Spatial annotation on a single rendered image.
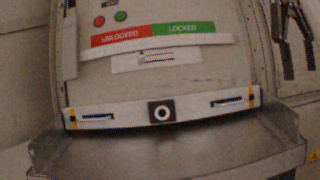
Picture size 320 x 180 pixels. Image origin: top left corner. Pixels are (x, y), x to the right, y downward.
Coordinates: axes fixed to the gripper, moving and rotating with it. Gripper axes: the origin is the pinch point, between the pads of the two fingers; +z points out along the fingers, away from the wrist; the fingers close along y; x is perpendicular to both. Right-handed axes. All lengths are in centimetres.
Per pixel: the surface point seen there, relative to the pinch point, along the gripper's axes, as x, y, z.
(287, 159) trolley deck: -1.3, 5.4, 17.8
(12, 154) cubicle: -109, 37, 26
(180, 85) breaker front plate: -52, -8, 5
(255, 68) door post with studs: -52, -41, 6
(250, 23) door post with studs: -51, -42, -9
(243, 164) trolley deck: -8.2, 14.1, 15.1
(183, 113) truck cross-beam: -51, -7, 12
